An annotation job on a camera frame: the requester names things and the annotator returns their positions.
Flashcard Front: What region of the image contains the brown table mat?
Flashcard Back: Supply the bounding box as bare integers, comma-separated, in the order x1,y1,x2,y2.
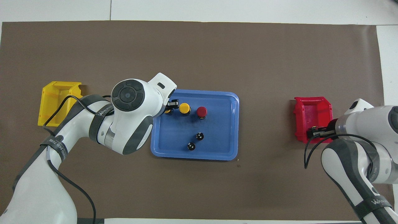
0,21,386,220

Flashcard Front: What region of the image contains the yellow plastic bin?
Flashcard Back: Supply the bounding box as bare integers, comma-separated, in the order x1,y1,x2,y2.
38,81,83,127

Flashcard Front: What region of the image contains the blue plastic tray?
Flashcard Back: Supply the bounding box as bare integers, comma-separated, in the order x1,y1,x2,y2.
150,89,240,161

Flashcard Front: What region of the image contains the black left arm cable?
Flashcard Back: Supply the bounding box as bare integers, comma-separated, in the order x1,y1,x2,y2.
43,95,113,224

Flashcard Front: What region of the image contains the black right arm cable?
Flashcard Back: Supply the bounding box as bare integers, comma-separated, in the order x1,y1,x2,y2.
304,133,378,170

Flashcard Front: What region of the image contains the red plastic bin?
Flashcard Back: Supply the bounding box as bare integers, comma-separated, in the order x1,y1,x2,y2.
294,96,334,144

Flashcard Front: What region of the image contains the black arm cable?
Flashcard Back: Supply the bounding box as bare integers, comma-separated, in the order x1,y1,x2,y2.
304,133,378,170
43,95,113,224

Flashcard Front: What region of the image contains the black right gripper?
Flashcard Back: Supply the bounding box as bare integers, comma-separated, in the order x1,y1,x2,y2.
312,118,340,139

